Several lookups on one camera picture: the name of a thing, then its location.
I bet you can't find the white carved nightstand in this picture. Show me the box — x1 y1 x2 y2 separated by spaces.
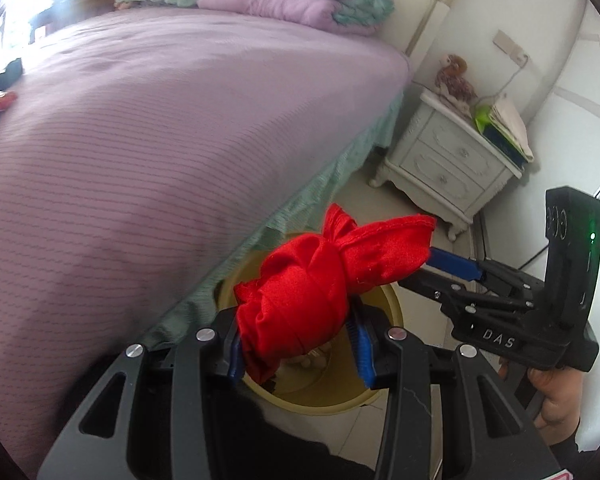
369 85 523 241

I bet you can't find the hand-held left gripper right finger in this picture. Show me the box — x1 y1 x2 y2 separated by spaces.
347 306 564 480

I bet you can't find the black floor cable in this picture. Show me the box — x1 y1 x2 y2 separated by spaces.
517 247 549 267

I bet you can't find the brown plush toy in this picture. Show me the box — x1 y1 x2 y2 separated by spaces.
434 54 478 103

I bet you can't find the dark cloth item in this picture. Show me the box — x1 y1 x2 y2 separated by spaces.
0 57 25 92

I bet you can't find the white wardrobe door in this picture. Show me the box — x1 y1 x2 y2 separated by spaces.
522 0 600 451

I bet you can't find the stack of papers and books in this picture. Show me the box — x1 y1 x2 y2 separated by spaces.
472 91 536 168

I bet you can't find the person's right forearm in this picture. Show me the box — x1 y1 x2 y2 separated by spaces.
547 412 598 480

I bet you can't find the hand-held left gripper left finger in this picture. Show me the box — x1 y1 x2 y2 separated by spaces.
36 308 246 480

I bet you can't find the bed with purple sheet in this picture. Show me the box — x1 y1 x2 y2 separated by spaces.
0 7 413 480

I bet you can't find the yellow plastic bin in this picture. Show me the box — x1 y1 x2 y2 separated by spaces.
215 232 405 416

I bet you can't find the knotted red cloth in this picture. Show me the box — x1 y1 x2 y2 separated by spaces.
233 203 437 383

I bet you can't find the white wall socket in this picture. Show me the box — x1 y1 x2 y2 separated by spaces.
492 30 529 67

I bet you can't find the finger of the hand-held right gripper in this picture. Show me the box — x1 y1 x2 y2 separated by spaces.
427 246 546 297
397 267 531 317

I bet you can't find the white power cable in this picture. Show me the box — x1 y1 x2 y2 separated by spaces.
475 60 525 107

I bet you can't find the person's right hand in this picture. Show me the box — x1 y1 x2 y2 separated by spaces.
497 360 584 431

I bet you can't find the green folder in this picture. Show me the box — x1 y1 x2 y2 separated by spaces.
474 104 496 132

